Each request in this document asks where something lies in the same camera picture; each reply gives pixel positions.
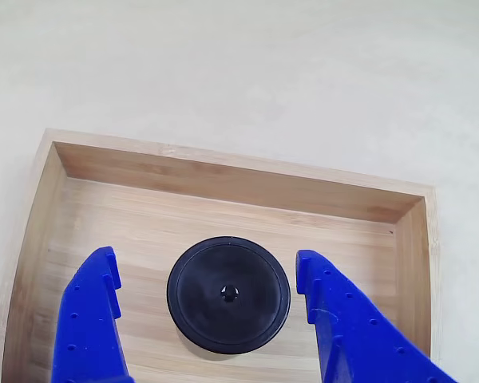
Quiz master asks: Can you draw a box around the black cylinder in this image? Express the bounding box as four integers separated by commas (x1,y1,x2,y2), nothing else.
166,235,292,353

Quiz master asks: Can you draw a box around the shallow wooden box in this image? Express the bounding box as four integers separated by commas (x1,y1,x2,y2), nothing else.
0,127,441,383

